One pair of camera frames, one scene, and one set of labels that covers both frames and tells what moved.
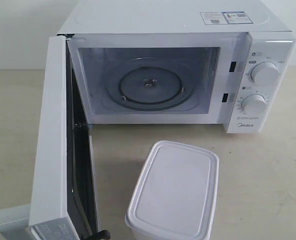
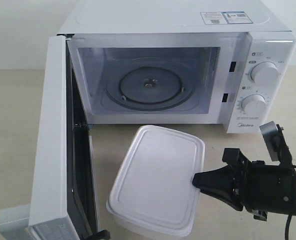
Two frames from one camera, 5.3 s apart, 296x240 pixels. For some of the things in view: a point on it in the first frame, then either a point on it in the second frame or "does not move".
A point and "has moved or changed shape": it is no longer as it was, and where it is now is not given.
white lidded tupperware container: x=175 y=198 has moved or changed shape
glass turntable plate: x=149 y=84 does not move
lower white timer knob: x=253 y=104 does not move
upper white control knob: x=265 y=74 does not move
